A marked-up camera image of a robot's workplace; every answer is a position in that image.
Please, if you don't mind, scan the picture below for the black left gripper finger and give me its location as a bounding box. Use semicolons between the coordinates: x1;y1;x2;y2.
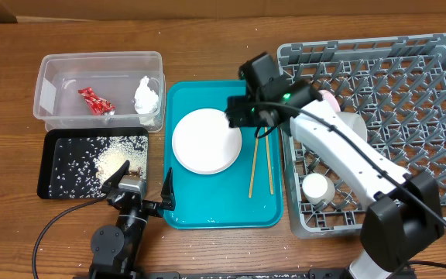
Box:
161;167;176;211
101;160;130;194

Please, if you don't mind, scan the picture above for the pink plate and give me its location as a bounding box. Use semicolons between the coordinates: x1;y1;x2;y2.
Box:
172;108;242;175

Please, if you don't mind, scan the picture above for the red snack wrapper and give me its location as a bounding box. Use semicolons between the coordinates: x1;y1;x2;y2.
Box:
77;87;115;115

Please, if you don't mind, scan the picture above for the white napkin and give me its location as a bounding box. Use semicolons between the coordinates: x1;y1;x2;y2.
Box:
134;76;159;114

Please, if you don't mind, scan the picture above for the pink bowl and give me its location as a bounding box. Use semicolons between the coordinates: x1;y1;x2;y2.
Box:
318;90;341;112

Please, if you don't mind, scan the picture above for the white cup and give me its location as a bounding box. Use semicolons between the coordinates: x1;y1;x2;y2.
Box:
301;173;335;205

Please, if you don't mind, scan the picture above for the grey bowl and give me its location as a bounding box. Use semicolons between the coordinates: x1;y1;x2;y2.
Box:
337;112;368;142

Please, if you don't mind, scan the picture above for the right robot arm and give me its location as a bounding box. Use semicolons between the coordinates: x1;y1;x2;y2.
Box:
225;52;444;278

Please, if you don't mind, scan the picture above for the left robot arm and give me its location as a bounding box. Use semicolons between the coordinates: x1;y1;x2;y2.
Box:
88;161;176;278

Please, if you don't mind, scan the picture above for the black food waste tray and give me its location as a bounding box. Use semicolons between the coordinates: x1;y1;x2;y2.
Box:
37;127;149;199

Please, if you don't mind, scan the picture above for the wooden chopstick left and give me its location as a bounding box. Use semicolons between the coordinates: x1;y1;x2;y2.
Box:
248;137;259;198

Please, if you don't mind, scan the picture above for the teal plastic tray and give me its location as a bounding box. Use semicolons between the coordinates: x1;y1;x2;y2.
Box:
164;81;283;229

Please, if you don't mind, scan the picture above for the clear plastic bin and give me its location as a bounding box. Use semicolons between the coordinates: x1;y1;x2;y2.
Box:
33;51;166;133

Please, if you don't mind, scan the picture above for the grey dish rack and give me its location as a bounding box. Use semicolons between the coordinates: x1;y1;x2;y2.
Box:
277;33;446;219

